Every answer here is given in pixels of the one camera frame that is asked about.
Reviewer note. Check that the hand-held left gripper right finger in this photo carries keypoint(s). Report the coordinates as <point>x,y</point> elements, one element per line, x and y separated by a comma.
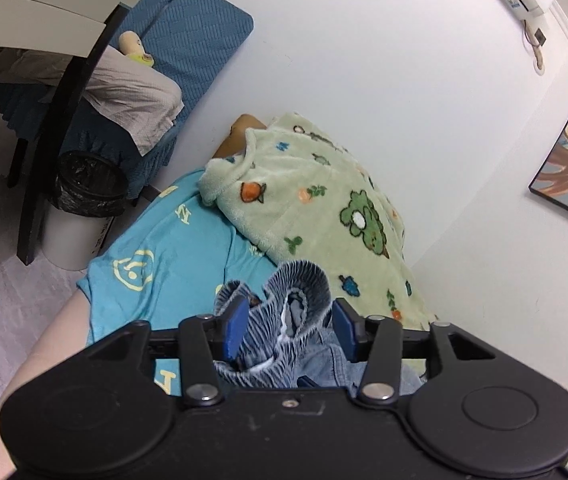
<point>344,330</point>

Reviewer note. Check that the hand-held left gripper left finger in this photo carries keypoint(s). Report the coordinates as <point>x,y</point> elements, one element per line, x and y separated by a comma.
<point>236,330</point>

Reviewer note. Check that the blue denim jeans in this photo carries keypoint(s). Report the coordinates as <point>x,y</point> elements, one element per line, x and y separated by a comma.
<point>304,277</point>

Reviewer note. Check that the teal printed bed sheet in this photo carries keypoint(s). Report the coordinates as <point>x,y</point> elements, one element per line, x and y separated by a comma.
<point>178,240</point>

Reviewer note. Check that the green printed fleece blanket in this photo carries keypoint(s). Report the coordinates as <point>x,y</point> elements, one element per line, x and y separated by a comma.
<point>324,200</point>

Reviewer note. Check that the white bin with black bag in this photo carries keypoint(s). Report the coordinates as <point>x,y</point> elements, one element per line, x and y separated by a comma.
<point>76,220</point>

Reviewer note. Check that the brown pillow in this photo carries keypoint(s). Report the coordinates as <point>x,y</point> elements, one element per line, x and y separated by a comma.
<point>239,135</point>

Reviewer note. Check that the beige mattress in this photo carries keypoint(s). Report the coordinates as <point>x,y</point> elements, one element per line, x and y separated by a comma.
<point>28,360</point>

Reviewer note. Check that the beige cloth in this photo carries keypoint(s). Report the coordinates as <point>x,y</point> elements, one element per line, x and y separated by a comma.
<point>128,95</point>

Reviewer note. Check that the yellow plush toy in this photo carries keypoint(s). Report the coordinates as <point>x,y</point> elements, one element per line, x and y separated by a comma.
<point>133,47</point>

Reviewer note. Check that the white air conditioner pipe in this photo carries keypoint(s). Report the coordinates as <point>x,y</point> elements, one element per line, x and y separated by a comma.
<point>539,45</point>

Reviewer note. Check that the white table with black legs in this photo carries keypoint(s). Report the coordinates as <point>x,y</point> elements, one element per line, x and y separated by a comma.
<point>23,5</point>

